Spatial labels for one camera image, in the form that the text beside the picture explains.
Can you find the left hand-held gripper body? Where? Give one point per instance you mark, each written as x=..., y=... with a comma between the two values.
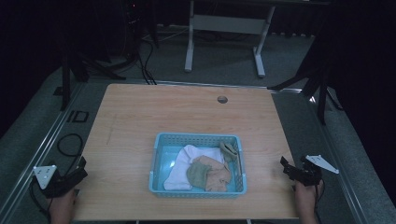
x=46, y=178

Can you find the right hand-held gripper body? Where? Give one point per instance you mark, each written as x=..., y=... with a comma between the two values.
x=311, y=171

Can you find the person's right hand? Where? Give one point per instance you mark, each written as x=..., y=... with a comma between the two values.
x=306, y=197

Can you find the person's left hand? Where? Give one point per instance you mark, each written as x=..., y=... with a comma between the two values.
x=63, y=205

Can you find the olive sock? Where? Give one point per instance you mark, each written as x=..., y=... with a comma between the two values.
x=228, y=150

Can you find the peach sock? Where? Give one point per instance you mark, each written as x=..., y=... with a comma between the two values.
x=219, y=175

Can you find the black metal stand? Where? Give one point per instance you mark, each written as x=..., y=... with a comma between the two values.
x=66, y=81
x=322, y=93

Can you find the light blue plastic basket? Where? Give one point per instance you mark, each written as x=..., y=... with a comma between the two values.
x=162, y=168

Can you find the green sock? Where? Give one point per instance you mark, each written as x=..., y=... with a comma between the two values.
x=197, y=174

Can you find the white cloth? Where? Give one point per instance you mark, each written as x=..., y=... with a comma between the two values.
x=182, y=169

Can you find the dark equipment rack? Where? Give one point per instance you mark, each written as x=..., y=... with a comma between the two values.
x=134, y=25

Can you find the metal floor rail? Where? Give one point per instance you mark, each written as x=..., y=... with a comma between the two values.
x=339, y=174
x=40, y=152

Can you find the white desk frame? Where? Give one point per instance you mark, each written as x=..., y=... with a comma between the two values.
x=229, y=24

